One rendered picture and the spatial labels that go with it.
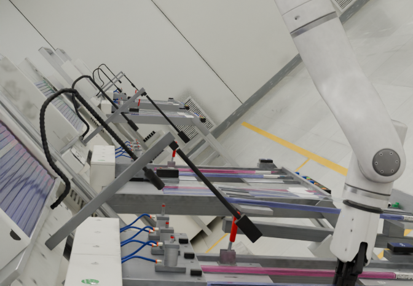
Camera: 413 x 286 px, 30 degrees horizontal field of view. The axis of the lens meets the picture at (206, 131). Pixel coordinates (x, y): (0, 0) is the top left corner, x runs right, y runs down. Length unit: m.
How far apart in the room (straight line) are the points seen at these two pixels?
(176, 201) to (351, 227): 1.03
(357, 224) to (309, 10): 0.38
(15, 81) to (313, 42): 1.26
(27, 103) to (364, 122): 1.34
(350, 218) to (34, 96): 1.28
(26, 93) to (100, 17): 6.56
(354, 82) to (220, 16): 7.71
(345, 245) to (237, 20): 7.75
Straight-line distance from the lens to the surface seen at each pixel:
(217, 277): 1.47
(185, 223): 6.00
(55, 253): 1.23
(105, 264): 1.20
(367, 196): 1.38
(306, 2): 1.37
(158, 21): 8.96
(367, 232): 1.39
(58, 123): 2.41
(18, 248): 0.98
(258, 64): 9.09
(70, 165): 2.27
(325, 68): 1.37
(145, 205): 2.33
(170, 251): 1.25
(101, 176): 2.51
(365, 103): 1.32
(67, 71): 5.96
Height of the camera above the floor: 1.49
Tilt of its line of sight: 9 degrees down
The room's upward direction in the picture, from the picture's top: 42 degrees counter-clockwise
